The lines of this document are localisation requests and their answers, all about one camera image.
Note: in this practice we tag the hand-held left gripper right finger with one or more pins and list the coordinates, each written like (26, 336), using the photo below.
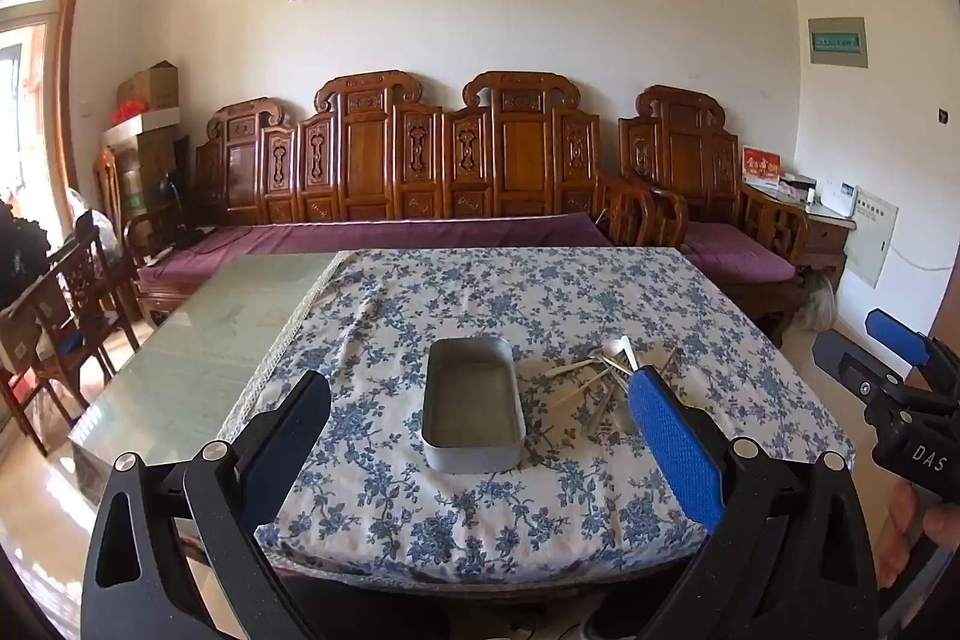
(675, 445)

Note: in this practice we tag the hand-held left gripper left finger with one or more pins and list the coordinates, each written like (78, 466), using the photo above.
(285, 452)

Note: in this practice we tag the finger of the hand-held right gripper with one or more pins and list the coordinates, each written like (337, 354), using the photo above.
(847, 366)
(896, 332)

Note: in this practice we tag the wooden chopstick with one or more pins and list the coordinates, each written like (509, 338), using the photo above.
(585, 387)

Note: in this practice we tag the grey metal tray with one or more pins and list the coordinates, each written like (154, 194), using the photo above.
(472, 400)

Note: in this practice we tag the person's right hand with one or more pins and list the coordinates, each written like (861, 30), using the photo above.
(896, 535)

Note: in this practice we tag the white plastic bag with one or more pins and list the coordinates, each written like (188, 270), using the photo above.
(817, 302)

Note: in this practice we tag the white electrical panel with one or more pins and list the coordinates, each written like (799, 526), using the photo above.
(870, 235)

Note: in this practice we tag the wooden side table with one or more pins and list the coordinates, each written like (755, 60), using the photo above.
(821, 235)

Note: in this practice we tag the white router box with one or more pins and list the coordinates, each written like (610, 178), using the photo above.
(836, 197)

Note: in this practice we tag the purple armchair cushion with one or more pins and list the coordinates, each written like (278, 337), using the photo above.
(735, 253)

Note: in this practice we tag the red gift box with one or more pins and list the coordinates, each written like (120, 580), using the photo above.
(761, 163)

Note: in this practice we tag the blue floral tablecloth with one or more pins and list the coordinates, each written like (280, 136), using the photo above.
(450, 295)

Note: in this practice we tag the purple sofa cushion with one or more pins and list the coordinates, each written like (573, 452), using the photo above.
(375, 235)

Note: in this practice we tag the dark wooden chair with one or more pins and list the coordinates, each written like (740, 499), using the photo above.
(67, 310)

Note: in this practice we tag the carved wooden armchair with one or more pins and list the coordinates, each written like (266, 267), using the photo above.
(690, 152)

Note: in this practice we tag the black desk lamp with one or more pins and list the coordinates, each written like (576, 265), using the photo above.
(169, 197)

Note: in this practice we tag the clear plastic bag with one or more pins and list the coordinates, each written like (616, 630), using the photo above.
(94, 220)

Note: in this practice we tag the carved wooden sofa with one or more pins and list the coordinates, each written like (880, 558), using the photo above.
(375, 160)

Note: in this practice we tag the white-edged cardboard box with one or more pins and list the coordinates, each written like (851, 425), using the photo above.
(142, 133)

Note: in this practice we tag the red decoration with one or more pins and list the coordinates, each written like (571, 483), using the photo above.
(131, 111)

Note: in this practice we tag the brown cardboard box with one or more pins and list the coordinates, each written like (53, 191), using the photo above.
(150, 85)

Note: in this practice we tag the green label wall panel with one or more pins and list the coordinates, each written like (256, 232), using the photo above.
(838, 42)

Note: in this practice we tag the wooden door frame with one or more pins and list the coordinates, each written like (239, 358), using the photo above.
(71, 47)

